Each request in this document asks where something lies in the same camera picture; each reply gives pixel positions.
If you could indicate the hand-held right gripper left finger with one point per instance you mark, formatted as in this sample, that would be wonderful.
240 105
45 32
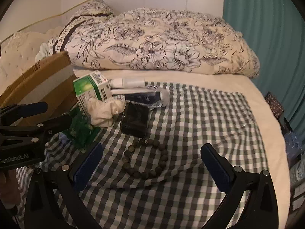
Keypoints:
88 169

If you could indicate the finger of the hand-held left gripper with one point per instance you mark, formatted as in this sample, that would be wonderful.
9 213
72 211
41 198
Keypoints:
54 124
31 109

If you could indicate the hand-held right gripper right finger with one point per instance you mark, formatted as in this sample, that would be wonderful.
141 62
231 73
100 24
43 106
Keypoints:
215 169

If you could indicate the green foil packet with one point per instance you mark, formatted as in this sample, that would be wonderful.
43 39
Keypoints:
81 133

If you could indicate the white cloth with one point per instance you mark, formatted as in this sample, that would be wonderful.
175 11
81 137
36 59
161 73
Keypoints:
102 112

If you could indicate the green and white medicine box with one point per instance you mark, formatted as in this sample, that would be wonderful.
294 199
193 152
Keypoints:
88 85

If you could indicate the brown cardboard box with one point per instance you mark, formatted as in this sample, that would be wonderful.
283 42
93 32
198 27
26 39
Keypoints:
54 59

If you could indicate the black wallet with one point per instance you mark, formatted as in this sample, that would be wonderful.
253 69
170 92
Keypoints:
134 121

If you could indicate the navy and white plastic packet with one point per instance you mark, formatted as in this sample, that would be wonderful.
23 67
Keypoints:
143 97

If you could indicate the checked cloth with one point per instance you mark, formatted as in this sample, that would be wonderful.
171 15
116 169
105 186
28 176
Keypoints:
202 124

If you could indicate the light green cloth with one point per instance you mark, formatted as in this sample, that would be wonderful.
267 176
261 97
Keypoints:
43 52

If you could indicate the cream tufted headboard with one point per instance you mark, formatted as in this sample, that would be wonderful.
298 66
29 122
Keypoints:
19 50

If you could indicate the black bag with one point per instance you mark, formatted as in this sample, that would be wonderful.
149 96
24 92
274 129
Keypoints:
283 124

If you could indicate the white squeeze tube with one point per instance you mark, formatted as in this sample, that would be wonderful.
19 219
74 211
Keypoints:
128 83

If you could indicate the dark patterned bag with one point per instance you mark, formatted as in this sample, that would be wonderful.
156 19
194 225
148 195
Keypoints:
274 105

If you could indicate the floral duvet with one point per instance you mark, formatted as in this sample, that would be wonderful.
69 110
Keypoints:
166 40

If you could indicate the teal curtain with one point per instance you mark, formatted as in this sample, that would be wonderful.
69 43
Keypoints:
269 40

